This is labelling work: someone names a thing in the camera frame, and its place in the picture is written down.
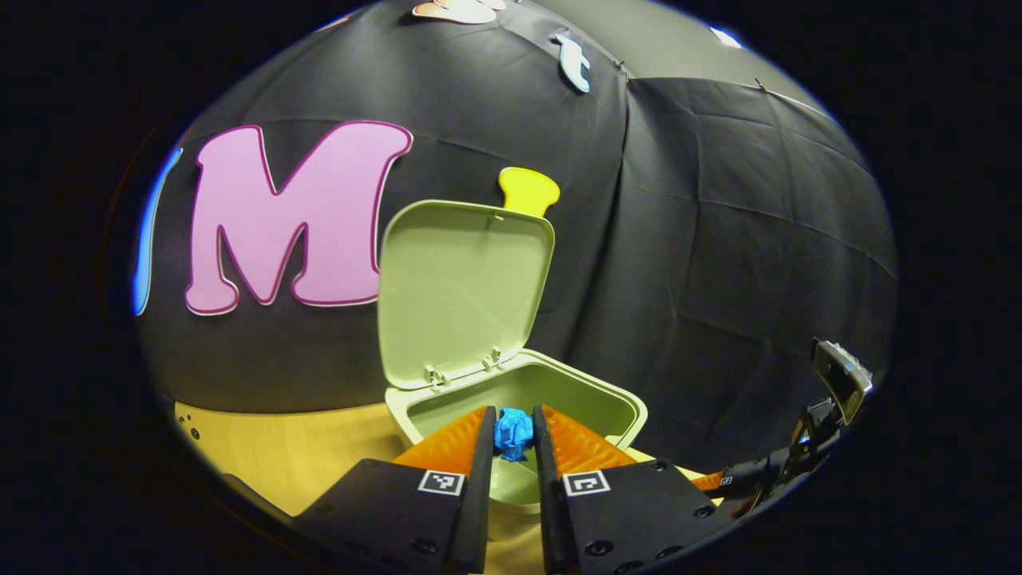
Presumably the blue paper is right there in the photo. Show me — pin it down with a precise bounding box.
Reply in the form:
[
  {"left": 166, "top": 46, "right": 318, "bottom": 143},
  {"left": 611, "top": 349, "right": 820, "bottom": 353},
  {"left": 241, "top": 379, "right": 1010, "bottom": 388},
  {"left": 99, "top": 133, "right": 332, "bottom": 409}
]
[{"left": 493, "top": 407, "right": 534, "bottom": 462}]

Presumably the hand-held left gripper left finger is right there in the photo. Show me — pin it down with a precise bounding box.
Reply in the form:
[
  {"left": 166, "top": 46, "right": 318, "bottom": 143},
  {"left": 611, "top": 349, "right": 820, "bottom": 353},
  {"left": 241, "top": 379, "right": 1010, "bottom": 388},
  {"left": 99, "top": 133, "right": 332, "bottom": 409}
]
[{"left": 294, "top": 405, "right": 497, "bottom": 574}]

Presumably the black backdrop cloth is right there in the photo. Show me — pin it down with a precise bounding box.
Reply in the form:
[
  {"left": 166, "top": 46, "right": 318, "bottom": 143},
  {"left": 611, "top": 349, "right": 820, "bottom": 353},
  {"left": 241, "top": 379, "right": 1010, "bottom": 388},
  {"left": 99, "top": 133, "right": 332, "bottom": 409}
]
[{"left": 132, "top": 0, "right": 899, "bottom": 480}]

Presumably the wooden desktop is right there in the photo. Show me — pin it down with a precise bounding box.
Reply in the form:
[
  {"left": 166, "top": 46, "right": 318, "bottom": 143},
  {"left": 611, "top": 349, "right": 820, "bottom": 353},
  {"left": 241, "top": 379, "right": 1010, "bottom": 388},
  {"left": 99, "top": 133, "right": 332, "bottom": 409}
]
[{"left": 174, "top": 399, "right": 723, "bottom": 575}]

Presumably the pale green desktop garbage bin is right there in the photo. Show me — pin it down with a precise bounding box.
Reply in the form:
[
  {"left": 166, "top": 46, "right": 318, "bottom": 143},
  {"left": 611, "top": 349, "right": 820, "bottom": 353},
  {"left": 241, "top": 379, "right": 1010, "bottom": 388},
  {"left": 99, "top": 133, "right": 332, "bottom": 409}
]
[{"left": 377, "top": 200, "right": 648, "bottom": 544}]

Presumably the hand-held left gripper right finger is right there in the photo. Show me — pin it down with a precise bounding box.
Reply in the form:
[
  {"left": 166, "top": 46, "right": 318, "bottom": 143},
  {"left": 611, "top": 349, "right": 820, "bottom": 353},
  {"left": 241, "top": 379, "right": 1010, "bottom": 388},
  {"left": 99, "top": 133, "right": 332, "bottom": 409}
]
[{"left": 532, "top": 403, "right": 731, "bottom": 575}]

